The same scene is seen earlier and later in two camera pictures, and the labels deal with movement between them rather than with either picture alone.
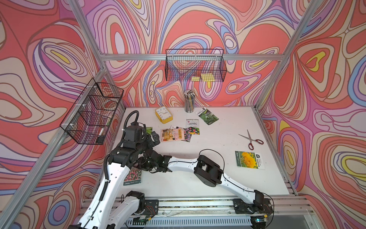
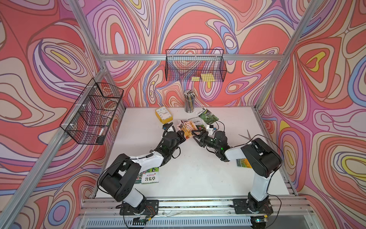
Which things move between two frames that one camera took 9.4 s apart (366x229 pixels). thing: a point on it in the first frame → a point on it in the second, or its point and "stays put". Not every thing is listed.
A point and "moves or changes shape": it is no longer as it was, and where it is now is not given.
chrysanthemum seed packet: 188,131 → 200,127
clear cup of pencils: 189,101 stays put
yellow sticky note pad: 208,77 stays put
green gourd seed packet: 207,116 stays put
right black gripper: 140,162 → 200,136
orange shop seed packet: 172,134 moves or changes shape
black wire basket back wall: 195,65 stays put
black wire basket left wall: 88,120 stays put
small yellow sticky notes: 195,78 stays put
